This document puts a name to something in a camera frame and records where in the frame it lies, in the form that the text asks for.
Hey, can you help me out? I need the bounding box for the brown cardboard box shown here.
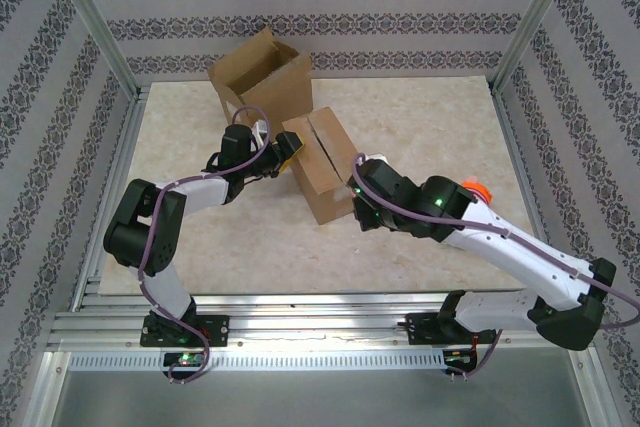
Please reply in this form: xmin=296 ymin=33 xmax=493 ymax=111
xmin=207 ymin=26 xmax=315 ymax=131
xmin=281 ymin=106 xmax=369 ymax=226

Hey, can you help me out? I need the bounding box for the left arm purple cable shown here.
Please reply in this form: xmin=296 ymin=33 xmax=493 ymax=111
xmin=138 ymin=105 xmax=271 ymax=386

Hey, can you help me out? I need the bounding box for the grey metal panel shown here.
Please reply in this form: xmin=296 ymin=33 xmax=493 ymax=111
xmin=49 ymin=369 xmax=589 ymax=427

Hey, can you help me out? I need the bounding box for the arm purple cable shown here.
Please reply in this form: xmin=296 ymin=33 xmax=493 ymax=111
xmin=351 ymin=152 xmax=640 ymax=382
xmin=138 ymin=105 xmax=271 ymax=386

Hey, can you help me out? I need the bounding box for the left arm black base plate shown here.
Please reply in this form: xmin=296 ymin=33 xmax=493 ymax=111
xmin=139 ymin=315 xmax=231 ymax=348

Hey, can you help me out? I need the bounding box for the white slotted cable duct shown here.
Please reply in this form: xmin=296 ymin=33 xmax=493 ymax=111
xmin=67 ymin=350 xmax=449 ymax=372

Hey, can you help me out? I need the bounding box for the aluminium lower frame bar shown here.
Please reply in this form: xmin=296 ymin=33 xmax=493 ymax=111
xmin=567 ymin=346 xmax=624 ymax=427
xmin=24 ymin=350 xmax=71 ymax=427

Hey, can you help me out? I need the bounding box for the plush toy with orange hat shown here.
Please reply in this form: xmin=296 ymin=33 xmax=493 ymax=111
xmin=460 ymin=178 xmax=497 ymax=207

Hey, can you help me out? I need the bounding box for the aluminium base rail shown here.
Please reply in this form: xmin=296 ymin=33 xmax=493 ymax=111
xmin=47 ymin=291 xmax=594 ymax=354

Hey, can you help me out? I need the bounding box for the aluminium frame post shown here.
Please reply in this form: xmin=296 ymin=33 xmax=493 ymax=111
xmin=42 ymin=0 xmax=141 ymax=98
xmin=489 ymin=0 xmax=586 ymax=96

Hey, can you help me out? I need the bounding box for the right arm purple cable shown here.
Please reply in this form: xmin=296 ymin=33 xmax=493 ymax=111
xmin=351 ymin=152 xmax=640 ymax=382

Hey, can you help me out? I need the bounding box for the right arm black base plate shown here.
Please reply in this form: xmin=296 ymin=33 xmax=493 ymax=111
xmin=407 ymin=311 xmax=499 ymax=347

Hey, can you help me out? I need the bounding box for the aluminium side rail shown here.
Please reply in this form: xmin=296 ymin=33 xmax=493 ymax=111
xmin=492 ymin=86 xmax=569 ymax=308
xmin=69 ymin=85 xmax=151 ymax=313

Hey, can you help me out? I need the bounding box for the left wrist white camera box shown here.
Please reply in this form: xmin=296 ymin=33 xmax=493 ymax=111
xmin=251 ymin=119 xmax=272 ymax=147

